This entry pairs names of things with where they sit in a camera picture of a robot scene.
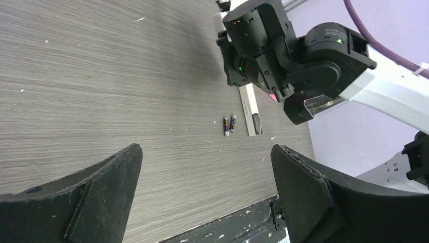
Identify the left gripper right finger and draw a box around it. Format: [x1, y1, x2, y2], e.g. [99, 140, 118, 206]
[271, 144, 428, 242]

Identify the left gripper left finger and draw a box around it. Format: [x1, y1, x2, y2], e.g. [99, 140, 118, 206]
[1, 144, 143, 242]

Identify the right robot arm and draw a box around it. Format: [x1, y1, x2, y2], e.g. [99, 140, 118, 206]
[213, 1, 428, 194]

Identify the slim white black remote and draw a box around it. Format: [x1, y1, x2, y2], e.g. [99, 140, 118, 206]
[239, 84, 263, 137]

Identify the dark aaa battery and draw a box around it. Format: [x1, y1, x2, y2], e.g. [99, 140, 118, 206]
[223, 117, 230, 137]
[229, 114, 237, 133]

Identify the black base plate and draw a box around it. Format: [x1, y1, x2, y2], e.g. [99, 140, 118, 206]
[163, 195, 290, 243]

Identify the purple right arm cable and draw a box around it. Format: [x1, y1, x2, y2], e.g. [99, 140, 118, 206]
[342, 0, 429, 80]

